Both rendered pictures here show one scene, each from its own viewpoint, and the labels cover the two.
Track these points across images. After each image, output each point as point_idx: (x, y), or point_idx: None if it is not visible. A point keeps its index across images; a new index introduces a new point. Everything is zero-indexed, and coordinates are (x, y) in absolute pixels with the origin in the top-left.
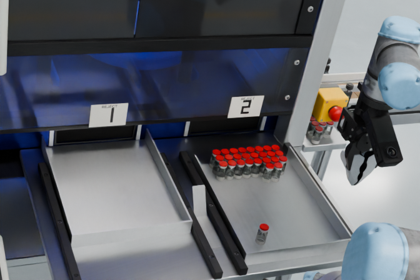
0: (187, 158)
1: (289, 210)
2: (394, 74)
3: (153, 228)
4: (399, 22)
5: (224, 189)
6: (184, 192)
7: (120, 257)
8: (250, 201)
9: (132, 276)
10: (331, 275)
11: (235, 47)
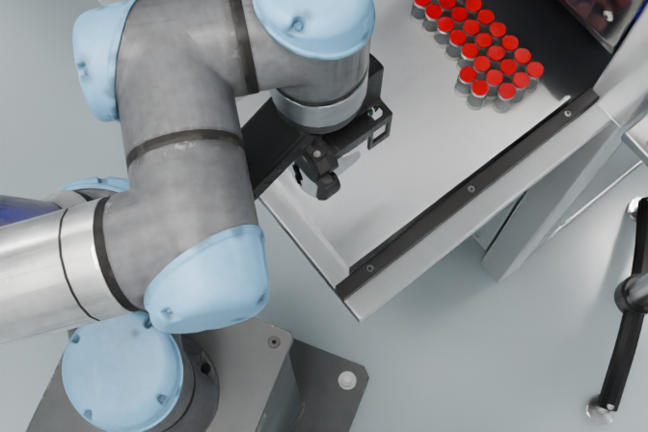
0: None
1: (397, 148)
2: (82, 14)
3: None
4: None
5: (391, 31)
6: None
7: None
8: (385, 80)
9: None
10: (75, 204)
11: None
